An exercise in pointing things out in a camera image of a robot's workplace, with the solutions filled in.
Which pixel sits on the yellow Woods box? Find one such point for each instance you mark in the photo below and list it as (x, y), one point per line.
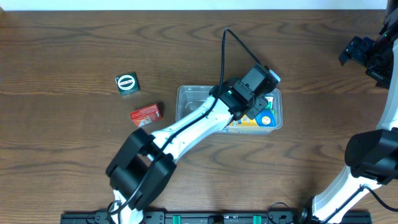
(266, 118)

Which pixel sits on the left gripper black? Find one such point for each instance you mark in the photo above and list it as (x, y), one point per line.
(254, 114)

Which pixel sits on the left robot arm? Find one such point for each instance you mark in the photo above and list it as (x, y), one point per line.
(143, 166)

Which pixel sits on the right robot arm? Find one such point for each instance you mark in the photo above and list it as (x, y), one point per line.
(370, 157)

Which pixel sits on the green Zam-Buk box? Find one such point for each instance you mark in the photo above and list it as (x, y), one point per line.
(127, 84)

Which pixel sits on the red ActiFast box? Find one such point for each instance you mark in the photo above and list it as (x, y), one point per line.
(146, 115)

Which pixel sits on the white Panadol box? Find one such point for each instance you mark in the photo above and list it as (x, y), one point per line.
(270, 100)

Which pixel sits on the clear plastic container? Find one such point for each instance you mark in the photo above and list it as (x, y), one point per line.
(190, 97)

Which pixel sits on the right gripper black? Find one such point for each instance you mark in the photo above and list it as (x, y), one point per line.
(354, 48)

